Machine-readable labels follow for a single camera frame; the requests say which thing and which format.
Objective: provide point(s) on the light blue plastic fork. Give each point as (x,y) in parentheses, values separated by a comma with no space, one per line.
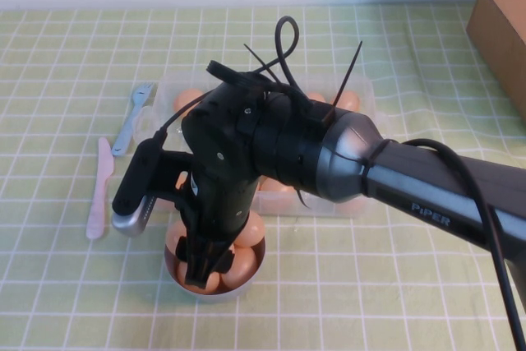
(127,127)

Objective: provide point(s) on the clear plastic egg box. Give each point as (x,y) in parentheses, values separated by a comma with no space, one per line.
(283,209)

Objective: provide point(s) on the pink plastic knife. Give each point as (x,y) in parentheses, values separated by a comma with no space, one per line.
(100,186)

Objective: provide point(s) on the brown cardboard box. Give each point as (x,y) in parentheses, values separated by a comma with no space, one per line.
(501,38)

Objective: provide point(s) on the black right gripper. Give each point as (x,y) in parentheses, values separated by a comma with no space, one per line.
(222,211)

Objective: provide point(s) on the green checked tablecloth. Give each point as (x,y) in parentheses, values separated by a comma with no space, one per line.
(370,285)

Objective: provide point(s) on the black zip tie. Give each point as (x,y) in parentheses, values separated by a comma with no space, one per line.
(304,199)
(261,61)
(347,75)

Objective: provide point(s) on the grey round bowl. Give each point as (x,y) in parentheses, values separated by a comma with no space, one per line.
(230,295)

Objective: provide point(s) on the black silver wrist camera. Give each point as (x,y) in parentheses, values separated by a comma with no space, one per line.
(131,186)

